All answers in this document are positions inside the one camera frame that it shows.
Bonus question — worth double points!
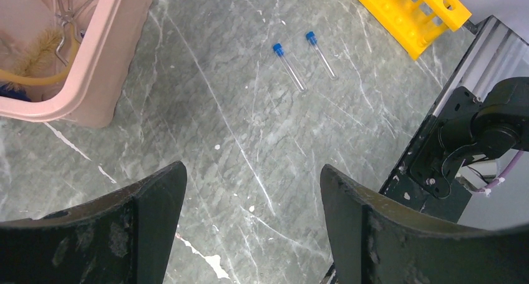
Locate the pink plastic bin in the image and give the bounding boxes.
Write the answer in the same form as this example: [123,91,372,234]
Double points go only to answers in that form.
[1,0,153,128]

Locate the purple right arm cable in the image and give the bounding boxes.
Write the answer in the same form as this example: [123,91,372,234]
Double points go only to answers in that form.
[475,149,526,196]

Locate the brown test tube brush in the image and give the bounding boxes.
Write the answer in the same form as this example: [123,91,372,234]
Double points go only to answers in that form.
[9,28,63,78]

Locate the metal crucible tongs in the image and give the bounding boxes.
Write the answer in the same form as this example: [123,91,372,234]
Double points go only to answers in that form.
[55,0,95,67]

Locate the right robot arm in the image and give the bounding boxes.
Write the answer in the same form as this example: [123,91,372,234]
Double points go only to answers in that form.
[408,77,528,198]

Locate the blue-capped test tube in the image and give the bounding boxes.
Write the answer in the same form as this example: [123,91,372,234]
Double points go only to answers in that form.
[305,31,337,80]
[272,43,307,92]

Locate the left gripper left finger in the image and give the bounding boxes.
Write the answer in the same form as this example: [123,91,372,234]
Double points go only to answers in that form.
[1,161,187,283]

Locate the tan rubber tube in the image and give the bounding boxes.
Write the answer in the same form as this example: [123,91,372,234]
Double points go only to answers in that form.
[1,26,80,90]

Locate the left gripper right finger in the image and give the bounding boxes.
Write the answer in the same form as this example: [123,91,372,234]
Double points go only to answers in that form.
[320,164,528,283]

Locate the yellow test tube rack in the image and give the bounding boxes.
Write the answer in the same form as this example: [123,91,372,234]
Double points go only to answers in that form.
[358,0,472,60]

